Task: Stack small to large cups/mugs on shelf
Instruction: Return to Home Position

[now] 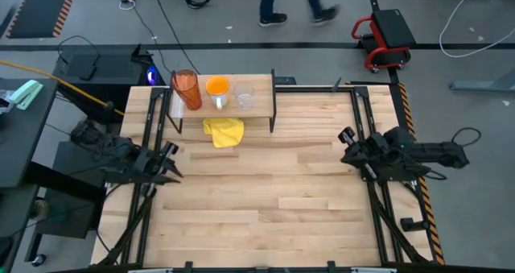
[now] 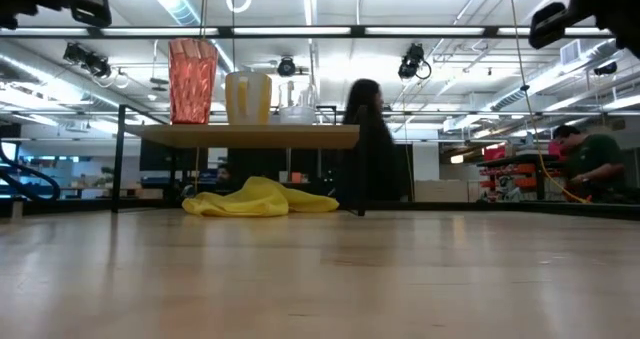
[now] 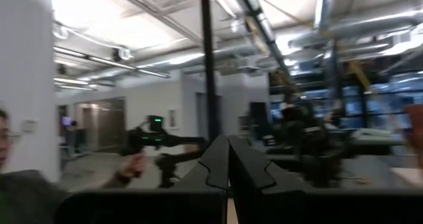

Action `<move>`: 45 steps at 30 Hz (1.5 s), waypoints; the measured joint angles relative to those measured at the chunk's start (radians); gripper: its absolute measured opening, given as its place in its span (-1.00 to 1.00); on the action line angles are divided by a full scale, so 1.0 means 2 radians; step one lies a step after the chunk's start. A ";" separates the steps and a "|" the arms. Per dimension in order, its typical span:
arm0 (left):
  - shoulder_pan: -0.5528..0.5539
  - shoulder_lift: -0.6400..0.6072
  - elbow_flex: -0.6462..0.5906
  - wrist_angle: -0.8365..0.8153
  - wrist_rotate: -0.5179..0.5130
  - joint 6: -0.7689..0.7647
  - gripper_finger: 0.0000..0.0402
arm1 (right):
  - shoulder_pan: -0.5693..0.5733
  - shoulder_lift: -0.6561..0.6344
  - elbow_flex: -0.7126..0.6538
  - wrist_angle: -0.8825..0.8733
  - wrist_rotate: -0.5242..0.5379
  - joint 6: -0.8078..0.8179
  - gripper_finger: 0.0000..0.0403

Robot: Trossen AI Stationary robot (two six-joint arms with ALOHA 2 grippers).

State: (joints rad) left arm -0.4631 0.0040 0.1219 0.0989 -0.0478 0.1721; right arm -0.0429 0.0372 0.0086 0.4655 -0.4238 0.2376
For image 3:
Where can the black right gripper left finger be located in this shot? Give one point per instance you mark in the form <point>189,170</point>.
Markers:
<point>215,171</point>

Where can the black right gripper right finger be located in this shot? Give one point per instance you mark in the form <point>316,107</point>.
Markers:
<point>248,174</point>

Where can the person's forearm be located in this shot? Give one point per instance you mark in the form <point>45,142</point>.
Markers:
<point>115,182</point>

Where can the person's hand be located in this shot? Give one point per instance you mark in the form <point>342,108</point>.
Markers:
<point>133,166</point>

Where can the black ceiling truss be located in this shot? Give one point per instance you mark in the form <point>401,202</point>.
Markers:
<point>261,29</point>

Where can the lit monitor screen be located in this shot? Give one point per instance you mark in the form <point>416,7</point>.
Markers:
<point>66,121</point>

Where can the ceiling light bar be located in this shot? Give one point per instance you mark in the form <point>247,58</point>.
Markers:
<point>99,59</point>

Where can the person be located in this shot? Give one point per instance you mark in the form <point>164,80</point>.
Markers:
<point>26,197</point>

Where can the white pillar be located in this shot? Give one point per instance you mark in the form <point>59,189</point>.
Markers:
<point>26,68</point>

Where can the black vertical post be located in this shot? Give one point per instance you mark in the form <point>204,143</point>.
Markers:
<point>209,68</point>

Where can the silver ventilation duct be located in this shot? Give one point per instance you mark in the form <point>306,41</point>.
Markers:
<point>363,25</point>

